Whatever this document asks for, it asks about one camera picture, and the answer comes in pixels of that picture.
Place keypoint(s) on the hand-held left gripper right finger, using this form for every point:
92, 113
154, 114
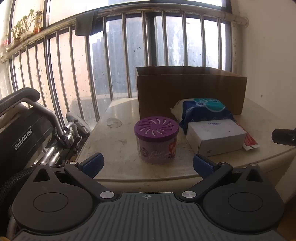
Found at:
203, 165

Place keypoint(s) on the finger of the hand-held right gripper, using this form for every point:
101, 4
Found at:
284, 137

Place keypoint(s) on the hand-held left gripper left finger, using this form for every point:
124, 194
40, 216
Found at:
93, 163

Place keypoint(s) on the white rectangular carton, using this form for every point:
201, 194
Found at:
215, 136

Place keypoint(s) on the red and white packet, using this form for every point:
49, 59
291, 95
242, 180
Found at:
251, 142

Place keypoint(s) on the purple lid air freshener can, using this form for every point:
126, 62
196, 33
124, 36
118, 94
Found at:
156, 139

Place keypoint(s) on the blue wet wipes pack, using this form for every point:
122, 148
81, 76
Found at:
203, 111

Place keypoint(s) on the brown cardboard box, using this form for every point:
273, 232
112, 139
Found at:
185, 92

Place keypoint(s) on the black folded wheelchair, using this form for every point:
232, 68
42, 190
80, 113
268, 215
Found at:
23, 136

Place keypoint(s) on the dark grey cloth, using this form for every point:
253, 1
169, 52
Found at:
87, 23

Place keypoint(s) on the red label clear bottle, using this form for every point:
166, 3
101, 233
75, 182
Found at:
6, 41

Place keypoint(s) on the orange drink bottle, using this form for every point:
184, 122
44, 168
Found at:
37, 23

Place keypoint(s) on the green potted plant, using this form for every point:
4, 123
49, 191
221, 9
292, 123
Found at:
22, 26

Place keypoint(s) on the metal window railing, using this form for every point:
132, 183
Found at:
161, 11

